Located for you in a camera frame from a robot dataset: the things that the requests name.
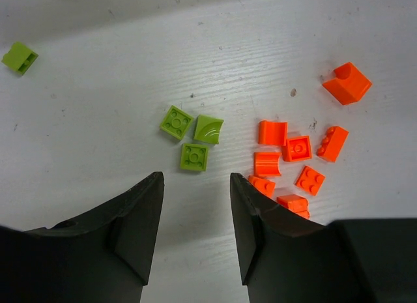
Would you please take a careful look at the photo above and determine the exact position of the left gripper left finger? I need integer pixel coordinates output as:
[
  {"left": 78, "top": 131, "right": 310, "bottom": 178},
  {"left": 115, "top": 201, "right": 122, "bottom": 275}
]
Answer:
[{"left": 1, "top": 172, "right": 164, "bottom": 302}]

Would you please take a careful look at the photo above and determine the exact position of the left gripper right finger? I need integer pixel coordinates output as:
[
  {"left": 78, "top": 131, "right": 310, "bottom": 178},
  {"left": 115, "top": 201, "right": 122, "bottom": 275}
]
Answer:
[{"left": 230, "top": 173, "right": 416, "bottom": 302}]

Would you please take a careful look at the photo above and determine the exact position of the lime green lego tile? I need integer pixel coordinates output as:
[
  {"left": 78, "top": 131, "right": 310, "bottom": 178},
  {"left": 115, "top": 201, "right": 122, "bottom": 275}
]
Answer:
[{"left": 180, "top": 143, "right": 209, "bottom": 172}]

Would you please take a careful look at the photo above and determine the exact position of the lime green curved lego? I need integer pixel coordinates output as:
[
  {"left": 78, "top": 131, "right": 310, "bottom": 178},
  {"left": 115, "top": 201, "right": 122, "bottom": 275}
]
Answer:
[{"left": 194, "top": 115, "right": 224, "bottom": 145}]

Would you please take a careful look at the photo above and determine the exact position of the lime green lego piece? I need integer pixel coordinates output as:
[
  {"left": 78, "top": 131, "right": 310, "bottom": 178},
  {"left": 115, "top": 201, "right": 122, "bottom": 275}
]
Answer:
[{"left": 1, "top": 42, "right": 38, "bottom": 76}]

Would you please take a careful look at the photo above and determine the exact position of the orange small lego brick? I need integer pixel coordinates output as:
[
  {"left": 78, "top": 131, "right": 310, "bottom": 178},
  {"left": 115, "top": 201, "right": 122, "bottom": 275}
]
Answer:
[{"left": 276, "top": 194, "right": 310, "bottom": 219}]

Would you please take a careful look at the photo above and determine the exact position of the orange two-stud lego brick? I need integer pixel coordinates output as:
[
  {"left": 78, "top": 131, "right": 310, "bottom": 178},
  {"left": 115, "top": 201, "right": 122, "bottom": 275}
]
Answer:
[{"left": 248, "top": 175, "right": 276, "bottom": 199}]

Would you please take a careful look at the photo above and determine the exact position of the orange four-stud lego plate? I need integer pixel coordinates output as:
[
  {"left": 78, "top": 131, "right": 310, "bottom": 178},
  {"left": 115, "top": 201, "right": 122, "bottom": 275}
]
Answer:
[{"left": 295, "top": 166, "right": 325, "bottom": 196}]

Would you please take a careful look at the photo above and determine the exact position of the orange curved lego tile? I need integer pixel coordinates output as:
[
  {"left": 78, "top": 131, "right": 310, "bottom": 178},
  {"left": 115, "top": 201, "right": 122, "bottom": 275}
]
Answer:
[{"left": 254, "top": 152, "right": 281, "bottom": 177}]

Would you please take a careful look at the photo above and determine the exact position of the orange square lego plate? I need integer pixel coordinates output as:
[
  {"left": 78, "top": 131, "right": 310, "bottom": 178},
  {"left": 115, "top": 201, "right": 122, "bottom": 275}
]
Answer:
[{"left": 282, "top": 136, "right": 312, "bottom": 162}]

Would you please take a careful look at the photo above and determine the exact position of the orange studded lego brick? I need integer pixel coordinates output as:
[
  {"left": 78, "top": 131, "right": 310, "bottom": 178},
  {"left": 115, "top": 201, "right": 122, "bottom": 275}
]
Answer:
[{"left": 317, "top": 126, "right": 349, "bottom": 163}]

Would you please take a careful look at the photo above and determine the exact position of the orange curved lego piece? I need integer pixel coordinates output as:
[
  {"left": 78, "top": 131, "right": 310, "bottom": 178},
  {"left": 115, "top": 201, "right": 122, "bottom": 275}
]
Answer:
[{"left": 258, "top": 120, "right": 288, "bottom": 147}]

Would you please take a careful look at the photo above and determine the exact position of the orange sloped lego brick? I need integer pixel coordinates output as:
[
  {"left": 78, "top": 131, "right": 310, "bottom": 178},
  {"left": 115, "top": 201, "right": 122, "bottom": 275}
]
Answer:
[{"left": 322, "top": 62, "right": 372, "bottom": 106}]

